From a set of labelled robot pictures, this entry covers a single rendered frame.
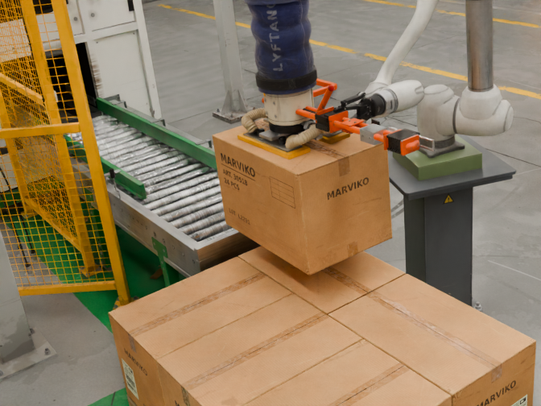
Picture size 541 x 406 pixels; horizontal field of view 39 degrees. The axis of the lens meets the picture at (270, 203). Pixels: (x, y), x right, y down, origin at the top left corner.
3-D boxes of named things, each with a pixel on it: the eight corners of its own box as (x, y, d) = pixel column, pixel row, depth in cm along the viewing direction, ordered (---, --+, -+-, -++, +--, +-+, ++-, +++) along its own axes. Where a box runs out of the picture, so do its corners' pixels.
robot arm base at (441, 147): (438, 133, 347) (437, 122, 344) (466, 147, 328) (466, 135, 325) (402, 142, 341) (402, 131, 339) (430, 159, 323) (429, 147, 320)
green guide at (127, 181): (22, 131, 497) (19, 118, 493) (38, 127, 502) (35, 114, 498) (128, 205, 375) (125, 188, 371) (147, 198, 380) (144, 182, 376)
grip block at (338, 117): (314, 128, 268) (312, 113, 265) (335, 121, 272) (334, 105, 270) (329, 134, 261) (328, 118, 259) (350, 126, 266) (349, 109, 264)
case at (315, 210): (225, 223, 321) (211, 134, 304) (302, 193, 339) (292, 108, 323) (309, 275, 274) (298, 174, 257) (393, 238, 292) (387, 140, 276)
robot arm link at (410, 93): (402, 111, 274) (380, 118, 285) (433, 101, 281) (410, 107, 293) (394, 83, 273) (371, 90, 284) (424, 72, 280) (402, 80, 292)
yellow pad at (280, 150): (237, 139, 296) (235, 127, 294) (258, 132, 301) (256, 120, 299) (289, 160, 270) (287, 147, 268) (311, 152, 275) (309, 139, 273)
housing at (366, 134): (359, 141, 251) (358, 128, 249) (374, 135, 255) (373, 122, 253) (373, 146, 246) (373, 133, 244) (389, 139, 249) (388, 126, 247)
